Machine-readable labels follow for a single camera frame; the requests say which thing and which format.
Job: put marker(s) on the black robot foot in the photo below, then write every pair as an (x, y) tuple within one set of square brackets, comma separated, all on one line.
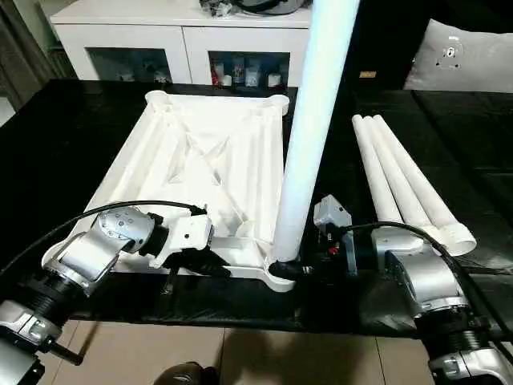
[(184, 374)]

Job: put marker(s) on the grey curtain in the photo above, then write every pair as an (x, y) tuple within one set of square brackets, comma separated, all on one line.
[(32, 48)]

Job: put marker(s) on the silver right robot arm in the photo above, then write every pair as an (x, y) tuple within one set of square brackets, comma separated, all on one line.
[(421, 281)]

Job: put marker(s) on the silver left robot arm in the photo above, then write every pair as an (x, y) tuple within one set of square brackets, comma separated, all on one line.
[(88, 249)]

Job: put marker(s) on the white glass-door cabinet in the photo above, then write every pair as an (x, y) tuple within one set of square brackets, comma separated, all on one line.
[(184, 40)]

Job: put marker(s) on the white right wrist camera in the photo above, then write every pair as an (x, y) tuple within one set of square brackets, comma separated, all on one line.
[(331, 212)]

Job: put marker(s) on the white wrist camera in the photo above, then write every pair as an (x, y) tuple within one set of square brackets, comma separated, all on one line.
[(331, 212), (188, 233)]

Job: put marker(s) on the black work table leg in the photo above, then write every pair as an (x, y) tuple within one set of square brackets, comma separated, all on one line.
[(68, 354)]

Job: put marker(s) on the black tall cabinet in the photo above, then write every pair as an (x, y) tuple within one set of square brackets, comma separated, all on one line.
[(385, 40)]

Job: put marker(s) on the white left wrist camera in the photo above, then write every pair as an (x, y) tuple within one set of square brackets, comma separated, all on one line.
[(188, 233)]

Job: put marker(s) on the black table mat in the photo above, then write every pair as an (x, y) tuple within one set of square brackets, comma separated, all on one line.
[(64, 144)]

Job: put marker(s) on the light grey cushion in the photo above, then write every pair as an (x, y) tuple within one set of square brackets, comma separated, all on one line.
[(473, 64)]

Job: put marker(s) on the white plastic table top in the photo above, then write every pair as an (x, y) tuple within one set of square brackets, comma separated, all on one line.
[(200, 152)]

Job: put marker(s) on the white plastic table leg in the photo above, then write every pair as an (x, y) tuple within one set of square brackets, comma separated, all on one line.
[(417, 176), (317, 120), (377, 172), (398, 176)]

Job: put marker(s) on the grey carry case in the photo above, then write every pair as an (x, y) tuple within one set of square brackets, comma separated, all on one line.
[(264, 6)]

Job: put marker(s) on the small yellow label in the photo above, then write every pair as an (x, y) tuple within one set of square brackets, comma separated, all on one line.
[(368, 74)]

